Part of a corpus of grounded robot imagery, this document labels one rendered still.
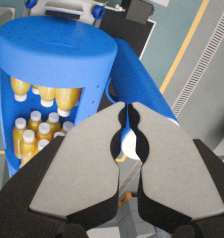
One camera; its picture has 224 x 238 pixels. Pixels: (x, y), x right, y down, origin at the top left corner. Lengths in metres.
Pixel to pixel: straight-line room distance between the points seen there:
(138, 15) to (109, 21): 0.89
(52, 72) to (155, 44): 1.52
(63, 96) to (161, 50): 1.45
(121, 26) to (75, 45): 1.11
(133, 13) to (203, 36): 1.51
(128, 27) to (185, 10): 0.60
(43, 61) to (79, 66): 0.07
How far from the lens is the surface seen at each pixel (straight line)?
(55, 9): 0.49
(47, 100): 0.58
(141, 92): 0.89
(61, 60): 0.34
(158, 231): 3.86
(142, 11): 0.58
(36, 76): 0.36
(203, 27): 1.99
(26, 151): 0.68
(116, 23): 1.48
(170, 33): 1.82
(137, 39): 1.56
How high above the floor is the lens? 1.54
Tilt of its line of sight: 45 degrees down
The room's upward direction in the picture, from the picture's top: 165 degrees clockwise
